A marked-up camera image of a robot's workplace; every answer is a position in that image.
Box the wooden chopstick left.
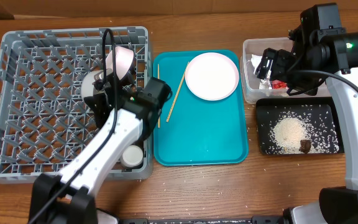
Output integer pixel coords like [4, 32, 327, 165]
[157, 63, 161, 129]

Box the large white plate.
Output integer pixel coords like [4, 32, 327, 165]
[185, 52, 239, 101]

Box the grey dishwasher rack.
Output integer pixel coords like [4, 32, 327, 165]
[0, 26, 154, 184]

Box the white napkin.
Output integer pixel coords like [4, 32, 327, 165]
[250, 54, 273, 90]

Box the red snack wrapper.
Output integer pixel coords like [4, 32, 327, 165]
[271, 80, 287, 90]

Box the brown food chunk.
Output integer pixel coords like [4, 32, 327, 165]
[300, 139, 312, 154]

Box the teal plastic tray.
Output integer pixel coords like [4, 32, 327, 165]
[153, 50, 249, 166]

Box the white paper cup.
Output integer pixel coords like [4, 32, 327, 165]
[120, 145, 144, 169]

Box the small pink bowl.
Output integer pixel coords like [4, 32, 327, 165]
[105, 46, 135, 80]

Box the wooden chopstick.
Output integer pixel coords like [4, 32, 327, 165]
[166, 62, 190, 123]
[157, 63, 161, 129]

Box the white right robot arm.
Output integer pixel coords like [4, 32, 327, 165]
[256, 3, 358, 223]

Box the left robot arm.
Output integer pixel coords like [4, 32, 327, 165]
[29, 73, 172, 223]

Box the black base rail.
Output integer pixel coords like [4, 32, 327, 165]
[118, 215, 291, 224]

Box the pile of white rice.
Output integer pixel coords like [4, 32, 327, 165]
[261, 105, 341, 155]

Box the pale green bowl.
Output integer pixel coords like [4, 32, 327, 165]
[80, 70, 103, 100]

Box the wooden chopstick right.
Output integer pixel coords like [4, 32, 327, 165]
[166, 62, 190, 123]

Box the clear plastic bin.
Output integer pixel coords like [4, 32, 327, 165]
[240, 37, 332, 105]

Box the black waste tray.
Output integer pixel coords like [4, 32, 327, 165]
[255, 96, 345, 156]

